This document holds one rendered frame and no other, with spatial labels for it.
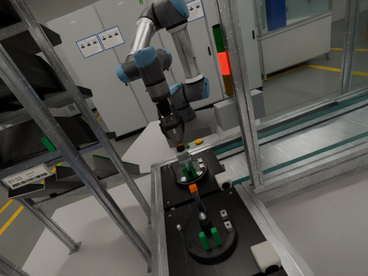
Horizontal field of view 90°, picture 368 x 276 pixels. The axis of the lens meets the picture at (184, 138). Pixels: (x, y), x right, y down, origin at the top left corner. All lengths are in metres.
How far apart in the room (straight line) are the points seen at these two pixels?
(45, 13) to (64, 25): 5.20
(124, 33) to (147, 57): 2.97
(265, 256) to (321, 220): 0.27
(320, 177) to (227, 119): 0.38
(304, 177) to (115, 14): 3.41
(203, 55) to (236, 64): 3.17
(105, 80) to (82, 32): 0.77
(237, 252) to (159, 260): 0.20
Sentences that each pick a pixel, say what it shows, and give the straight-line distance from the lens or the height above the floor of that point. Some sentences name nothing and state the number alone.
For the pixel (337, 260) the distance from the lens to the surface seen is 0.64.
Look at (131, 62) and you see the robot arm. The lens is 0.78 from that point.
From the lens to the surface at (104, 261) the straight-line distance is 0.81.
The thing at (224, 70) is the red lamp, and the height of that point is 1.32.
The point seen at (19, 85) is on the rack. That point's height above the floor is 1.43.
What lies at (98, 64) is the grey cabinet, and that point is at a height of 1.46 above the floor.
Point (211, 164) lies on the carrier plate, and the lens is 0.73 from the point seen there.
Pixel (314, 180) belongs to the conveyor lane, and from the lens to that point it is 0.73.
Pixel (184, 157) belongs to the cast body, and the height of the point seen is 1.07.
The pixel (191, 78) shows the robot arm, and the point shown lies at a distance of 1.08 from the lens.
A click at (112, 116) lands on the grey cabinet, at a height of 0.53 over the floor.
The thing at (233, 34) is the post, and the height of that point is 1.39.
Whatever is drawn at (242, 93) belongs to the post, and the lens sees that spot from 0.46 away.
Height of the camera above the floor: 1.42
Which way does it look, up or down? 27 degrees down
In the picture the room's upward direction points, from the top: 21 degrees counter-clockwise
